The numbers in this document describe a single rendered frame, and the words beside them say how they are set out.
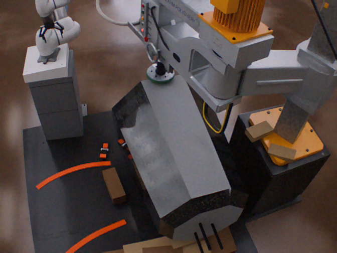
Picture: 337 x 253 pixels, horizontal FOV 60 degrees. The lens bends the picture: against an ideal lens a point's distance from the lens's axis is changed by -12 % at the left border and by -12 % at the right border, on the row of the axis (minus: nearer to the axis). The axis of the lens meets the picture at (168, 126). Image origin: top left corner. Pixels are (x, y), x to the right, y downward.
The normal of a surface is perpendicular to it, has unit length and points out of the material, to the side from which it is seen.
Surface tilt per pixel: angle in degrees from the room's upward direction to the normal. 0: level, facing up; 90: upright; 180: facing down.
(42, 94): 90
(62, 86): 90
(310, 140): 0
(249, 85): 90
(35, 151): 0
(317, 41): 90
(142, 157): 45
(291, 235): 0
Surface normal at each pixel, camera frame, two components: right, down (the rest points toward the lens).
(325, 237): 0.06, -0.65
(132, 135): -0.62, -0.31
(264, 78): 0.18, 0.76
